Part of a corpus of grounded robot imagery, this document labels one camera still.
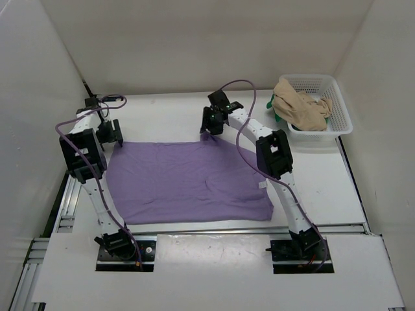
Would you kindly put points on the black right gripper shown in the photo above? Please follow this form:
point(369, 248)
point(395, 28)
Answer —
point(208, 111)

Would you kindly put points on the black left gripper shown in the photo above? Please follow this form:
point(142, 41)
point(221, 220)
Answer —
point(113, 136)

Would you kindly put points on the purple t-shirt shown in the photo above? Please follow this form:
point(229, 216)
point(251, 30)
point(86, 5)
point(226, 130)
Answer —
point(205, 181)

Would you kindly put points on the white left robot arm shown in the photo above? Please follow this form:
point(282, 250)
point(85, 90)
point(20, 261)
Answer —
point(81, 141)

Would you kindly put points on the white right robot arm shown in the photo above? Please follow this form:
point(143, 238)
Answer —
point(274, 161)

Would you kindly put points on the small blue label sticker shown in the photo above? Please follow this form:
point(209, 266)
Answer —
point(112, 98)

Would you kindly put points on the green t-shirt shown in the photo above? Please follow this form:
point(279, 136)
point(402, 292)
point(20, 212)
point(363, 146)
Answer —
point(275, 108)

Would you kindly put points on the beige t-shirt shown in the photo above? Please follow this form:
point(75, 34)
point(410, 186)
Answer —
point(300, 109)

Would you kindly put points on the white plastic basket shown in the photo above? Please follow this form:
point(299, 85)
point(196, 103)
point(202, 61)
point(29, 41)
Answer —
point(322, 93)

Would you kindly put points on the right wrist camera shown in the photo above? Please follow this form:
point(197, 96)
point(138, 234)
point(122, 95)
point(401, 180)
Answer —
point(220, 102)

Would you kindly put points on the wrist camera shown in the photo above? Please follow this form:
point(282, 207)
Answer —
point(93, 105)
point(220, 102)

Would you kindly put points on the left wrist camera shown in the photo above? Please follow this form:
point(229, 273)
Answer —
point(93, 105)

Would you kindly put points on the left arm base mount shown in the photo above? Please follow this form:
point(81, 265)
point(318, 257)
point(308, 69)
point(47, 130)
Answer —
point(126, 259)

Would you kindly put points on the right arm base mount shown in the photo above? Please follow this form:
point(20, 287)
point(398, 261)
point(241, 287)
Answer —
point(289, 259)

